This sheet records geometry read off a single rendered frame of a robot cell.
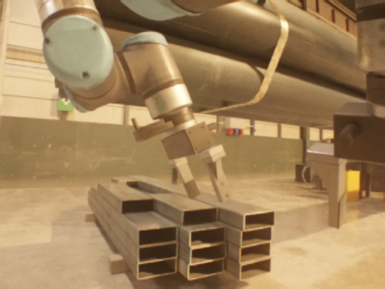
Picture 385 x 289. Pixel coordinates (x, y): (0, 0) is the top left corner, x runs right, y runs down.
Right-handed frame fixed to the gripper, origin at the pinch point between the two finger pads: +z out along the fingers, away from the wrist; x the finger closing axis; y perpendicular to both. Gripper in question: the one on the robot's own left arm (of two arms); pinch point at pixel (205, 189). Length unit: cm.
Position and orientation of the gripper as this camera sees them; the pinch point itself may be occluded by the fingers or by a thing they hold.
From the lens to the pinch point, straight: 56.4
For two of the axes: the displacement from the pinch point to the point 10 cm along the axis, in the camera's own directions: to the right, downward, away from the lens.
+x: -4.4, 1.4, 8.9
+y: 8.1, -3.7, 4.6
